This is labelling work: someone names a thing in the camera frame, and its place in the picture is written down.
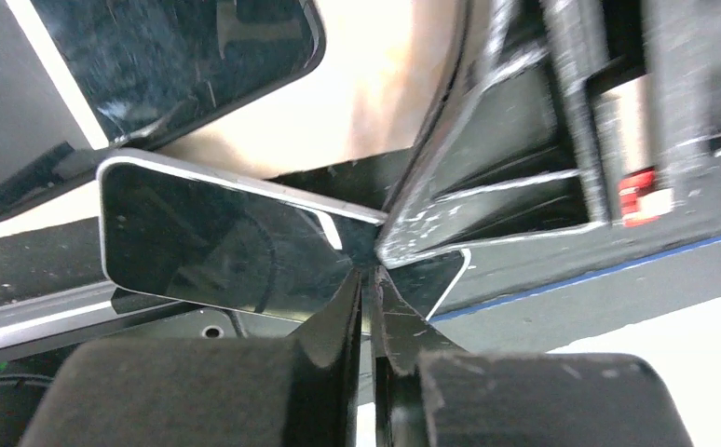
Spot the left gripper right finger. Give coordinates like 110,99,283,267
371,267,692,446

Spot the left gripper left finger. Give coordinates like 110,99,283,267
21,271,361,446

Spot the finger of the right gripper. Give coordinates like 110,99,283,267
375,1,611,267

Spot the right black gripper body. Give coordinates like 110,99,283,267
545,1,721,229

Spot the silver-edged black phone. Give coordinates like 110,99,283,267
96,147,473,325

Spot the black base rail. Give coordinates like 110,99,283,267
0,147,721,372

